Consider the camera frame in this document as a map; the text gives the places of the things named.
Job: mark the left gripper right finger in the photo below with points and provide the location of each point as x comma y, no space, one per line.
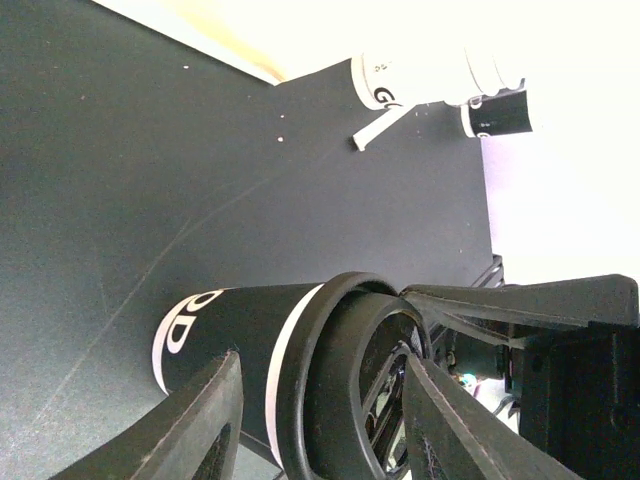
450,435

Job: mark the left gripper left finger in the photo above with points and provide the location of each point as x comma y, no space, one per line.
192,434

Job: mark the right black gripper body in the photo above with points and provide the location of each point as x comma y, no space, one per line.
576,388

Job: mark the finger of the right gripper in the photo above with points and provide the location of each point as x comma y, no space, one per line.
522,315

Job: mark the single black paper cup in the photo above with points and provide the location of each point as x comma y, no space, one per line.
255,322

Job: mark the single white stirrer packet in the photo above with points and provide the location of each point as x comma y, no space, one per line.
363,137

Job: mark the kraft paper bag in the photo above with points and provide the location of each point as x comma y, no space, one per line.
279,41

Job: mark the black lid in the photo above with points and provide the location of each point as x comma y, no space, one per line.
332,401

